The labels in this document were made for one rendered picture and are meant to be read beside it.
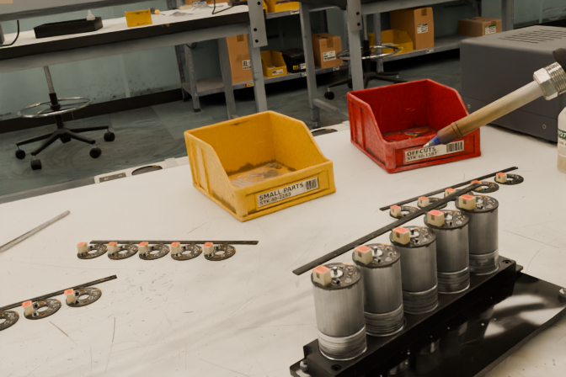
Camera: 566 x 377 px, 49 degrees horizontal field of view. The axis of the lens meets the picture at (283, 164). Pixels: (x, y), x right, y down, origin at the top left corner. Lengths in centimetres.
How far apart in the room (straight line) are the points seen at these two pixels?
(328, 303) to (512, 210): 25
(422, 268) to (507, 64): 39
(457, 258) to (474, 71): 40
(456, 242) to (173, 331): 18
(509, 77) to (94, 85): 414
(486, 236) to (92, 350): 25
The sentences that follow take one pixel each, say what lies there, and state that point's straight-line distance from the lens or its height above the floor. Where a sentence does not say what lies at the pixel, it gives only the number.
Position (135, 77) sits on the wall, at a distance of 469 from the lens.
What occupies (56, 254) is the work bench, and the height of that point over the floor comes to 75.
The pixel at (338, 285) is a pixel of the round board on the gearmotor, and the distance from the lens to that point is 30.
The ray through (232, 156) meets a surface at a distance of 65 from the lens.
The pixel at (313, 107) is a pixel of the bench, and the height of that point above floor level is 13.
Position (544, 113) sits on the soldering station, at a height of 78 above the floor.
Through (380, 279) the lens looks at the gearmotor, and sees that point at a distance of 32.
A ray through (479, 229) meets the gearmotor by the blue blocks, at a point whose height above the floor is 80.
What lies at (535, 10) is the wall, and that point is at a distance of 609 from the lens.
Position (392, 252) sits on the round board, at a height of 81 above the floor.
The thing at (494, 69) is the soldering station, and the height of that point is 82.
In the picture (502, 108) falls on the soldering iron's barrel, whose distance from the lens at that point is 32.
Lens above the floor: 97
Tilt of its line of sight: 19 degrees down
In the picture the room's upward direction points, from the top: 7 degrees counter-clockwise
